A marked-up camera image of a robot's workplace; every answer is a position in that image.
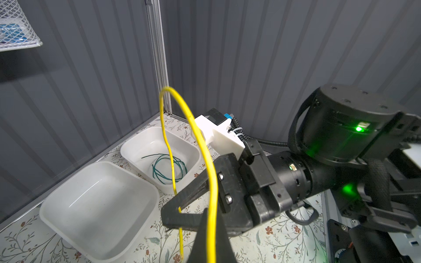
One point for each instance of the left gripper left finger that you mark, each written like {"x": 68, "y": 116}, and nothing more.
{"x": 198, "y": 252}

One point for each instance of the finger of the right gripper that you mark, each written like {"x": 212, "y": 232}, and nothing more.
{"x": 198, "y": 187}
{"x": 235, "y": 225}

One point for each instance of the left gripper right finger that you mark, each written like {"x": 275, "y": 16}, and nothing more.
{"x": 224, "y": 252}

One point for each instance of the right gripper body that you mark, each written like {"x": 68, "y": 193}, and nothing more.
{"x": 256, "y": 188}

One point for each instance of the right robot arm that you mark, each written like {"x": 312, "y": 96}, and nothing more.
{"x": 342, "y": 139}

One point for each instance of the right white plastic bin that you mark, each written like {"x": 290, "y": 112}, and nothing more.
{"x": 148, "y": 153}

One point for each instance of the white plastic bin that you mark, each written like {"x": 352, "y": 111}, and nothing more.
{"x": 148, "y": 153}
{"x": 101, "y": 211}

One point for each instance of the left white plastic bin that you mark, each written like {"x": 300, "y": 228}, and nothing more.
{"x": 101, "y": 211}

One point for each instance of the items in white basket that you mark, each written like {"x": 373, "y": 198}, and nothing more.
{"x": 11, "y": 33}

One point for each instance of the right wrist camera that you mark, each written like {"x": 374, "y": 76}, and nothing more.
{"x": 214, "y": 127}

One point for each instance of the white wire mesh basket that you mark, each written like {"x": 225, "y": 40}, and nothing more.
{"x": 11, "y": 12}

